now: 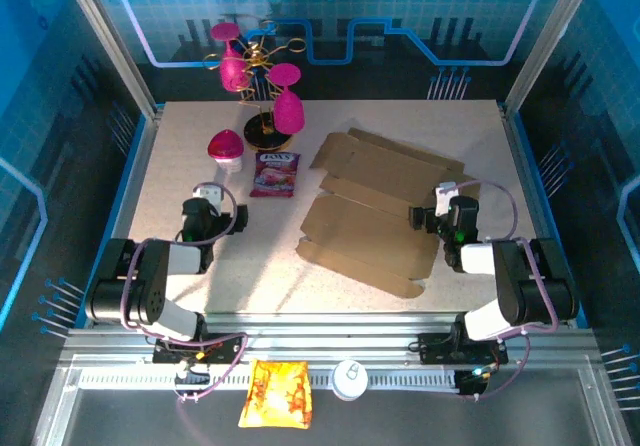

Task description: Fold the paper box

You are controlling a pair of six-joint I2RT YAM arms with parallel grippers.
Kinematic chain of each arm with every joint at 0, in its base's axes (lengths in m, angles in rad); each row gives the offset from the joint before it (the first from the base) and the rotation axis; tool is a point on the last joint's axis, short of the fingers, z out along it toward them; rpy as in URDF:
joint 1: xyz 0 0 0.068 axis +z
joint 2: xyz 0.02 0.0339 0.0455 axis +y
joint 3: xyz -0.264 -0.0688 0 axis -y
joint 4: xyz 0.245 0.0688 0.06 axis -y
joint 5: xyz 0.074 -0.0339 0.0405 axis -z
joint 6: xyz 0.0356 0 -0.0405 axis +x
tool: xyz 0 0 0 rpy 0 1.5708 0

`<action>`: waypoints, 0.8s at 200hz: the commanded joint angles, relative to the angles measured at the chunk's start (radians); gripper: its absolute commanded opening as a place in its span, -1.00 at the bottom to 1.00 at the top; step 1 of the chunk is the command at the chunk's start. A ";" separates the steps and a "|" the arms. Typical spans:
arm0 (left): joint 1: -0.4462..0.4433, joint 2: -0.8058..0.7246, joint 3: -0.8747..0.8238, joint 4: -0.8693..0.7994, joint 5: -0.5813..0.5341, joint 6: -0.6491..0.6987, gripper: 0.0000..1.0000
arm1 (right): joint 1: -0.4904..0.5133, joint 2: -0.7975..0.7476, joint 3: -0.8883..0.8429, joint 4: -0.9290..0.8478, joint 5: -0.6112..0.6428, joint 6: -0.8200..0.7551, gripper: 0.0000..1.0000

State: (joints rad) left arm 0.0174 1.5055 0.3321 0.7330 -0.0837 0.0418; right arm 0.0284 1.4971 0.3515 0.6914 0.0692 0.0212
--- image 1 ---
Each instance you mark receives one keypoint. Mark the brown cardboard box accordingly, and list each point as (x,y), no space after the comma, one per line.
(365,216)

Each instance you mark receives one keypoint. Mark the purple candy bag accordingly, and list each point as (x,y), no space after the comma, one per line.
(275,176)

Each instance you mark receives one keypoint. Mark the pink egg-shaped white cup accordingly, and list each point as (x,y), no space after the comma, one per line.
(225,146)

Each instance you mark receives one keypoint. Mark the pink glasses on gold rack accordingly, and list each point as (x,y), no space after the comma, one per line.
(267,136)

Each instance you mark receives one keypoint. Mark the pink glitter wine glass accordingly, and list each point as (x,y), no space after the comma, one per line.
(289,111)
(232,73)

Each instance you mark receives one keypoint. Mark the yellow snack bag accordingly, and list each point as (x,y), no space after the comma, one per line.
(275,396)

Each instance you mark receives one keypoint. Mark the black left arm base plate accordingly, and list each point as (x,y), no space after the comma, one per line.
(225,348)

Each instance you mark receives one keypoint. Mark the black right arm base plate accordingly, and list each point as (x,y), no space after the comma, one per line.
(435,348)

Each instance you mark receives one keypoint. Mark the aluminium extrusion frame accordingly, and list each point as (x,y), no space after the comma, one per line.
(325,338)

